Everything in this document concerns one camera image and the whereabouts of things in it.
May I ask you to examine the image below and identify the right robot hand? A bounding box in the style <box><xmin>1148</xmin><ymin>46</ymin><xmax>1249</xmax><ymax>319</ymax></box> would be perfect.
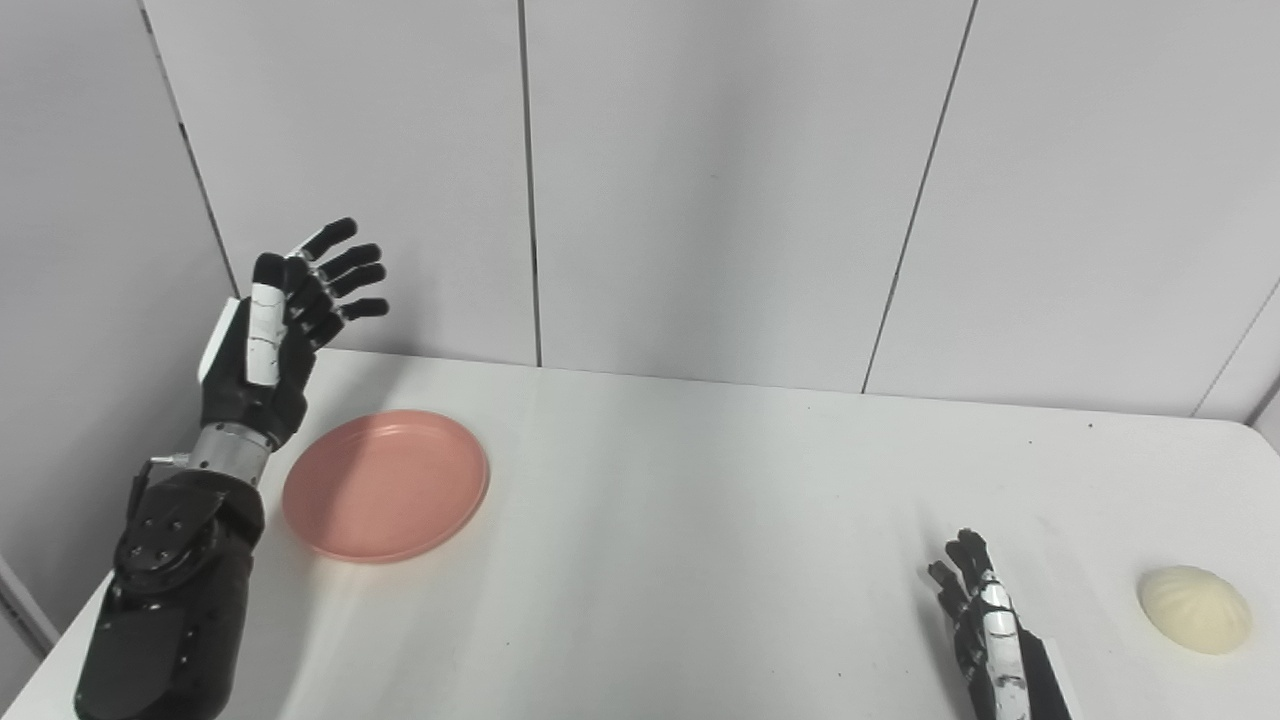
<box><xmin>926</xmin><ymin>529</ymin><xmax>1073</xmax><ymax>720</ymax></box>

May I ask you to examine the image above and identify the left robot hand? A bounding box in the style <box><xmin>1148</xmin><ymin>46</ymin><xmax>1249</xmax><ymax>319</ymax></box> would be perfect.
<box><xmin>198</xmin><ymin>217</ymin><xmax>390</xmax><ymax>449</ymax></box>

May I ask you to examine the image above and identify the cream steamed bun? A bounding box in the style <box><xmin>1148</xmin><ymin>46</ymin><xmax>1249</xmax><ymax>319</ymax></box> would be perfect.
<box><xmin>1137</xmin><ymin>565</ymin><xmax>1253</xmax><ymax>656</ymax></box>

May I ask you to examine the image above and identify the pink round plate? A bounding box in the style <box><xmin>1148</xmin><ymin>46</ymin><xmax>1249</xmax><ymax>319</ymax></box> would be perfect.
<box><xmin>281</xmin><ymin>409</ymin><xmax>491</xmax><ymax>565</ymax></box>

